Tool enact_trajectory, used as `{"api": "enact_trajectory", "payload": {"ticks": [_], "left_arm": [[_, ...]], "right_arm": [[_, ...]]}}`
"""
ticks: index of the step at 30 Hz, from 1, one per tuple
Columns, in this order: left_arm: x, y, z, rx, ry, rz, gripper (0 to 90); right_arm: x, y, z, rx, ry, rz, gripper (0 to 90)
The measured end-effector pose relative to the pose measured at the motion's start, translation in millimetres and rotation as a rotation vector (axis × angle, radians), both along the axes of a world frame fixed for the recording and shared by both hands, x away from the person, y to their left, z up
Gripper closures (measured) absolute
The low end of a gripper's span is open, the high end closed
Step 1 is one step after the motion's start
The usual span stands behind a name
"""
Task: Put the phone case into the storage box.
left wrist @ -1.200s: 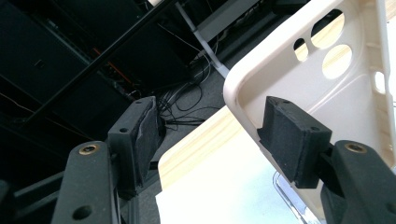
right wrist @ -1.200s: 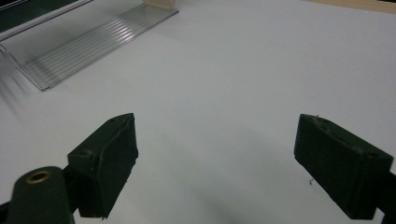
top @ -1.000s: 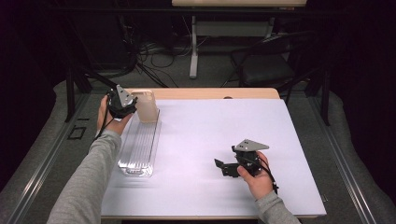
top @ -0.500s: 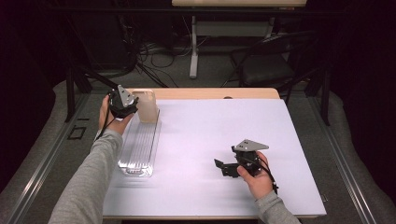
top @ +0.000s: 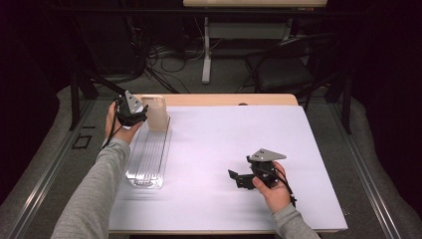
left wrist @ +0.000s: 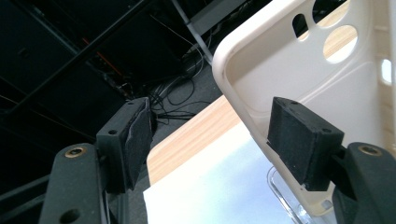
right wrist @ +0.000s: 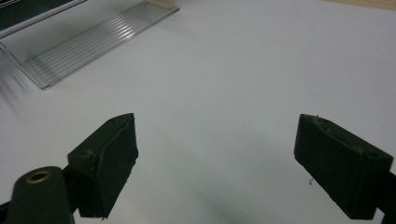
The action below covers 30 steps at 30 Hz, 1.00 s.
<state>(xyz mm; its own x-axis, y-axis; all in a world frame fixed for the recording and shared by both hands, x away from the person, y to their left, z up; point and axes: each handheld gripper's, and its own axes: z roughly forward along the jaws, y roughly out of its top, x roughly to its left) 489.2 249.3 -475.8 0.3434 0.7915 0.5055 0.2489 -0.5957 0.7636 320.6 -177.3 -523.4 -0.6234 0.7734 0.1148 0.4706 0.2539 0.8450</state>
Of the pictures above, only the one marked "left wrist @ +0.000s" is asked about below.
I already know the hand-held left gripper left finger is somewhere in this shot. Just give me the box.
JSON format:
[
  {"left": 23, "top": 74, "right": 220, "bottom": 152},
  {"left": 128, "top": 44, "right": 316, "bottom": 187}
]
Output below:
[{"left": 95, "top": 96, "right": 154, "bottom": 194}]

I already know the white paper sheet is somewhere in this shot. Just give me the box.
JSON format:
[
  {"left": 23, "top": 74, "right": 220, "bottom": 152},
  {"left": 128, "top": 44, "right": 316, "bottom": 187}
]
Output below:
[{"left": 143, "top": 120, "right": 337, "bottom": 224}]

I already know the beige phone case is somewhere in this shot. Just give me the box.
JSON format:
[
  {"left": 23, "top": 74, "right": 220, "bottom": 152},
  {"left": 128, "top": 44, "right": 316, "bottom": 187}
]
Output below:
[{"left": 212, "top": 0, "right": 396, "bottom": 218}]

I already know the clear plastic package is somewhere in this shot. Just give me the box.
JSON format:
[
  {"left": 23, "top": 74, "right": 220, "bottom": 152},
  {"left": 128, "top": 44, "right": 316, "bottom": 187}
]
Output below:
[{"left": 266, "top": 166, "right": 339, "bottom": 224}]

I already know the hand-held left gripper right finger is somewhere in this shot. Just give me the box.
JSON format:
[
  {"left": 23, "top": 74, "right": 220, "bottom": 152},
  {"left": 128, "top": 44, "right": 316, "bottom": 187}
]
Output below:
[{"left": 266, "top": 96, "right": 346, "bottom": 192}]

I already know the bundle of floor cables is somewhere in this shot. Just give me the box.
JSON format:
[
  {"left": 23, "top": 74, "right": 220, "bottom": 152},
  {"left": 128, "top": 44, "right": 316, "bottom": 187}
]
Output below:
[{"left": 102, "top": 40, "right": 217, "bottom": 126}]

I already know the wooden table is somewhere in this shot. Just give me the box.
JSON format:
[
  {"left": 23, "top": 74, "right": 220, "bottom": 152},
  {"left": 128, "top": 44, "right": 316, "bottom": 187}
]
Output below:
[{"left": 146, "top": 0, "right": 359, "bottom": 187}]

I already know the black crossbar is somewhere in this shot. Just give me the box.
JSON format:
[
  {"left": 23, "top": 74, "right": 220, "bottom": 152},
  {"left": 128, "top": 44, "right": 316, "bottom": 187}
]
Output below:
[{"left": 0, "top": 0, "right": 153, "bottom": 116}]

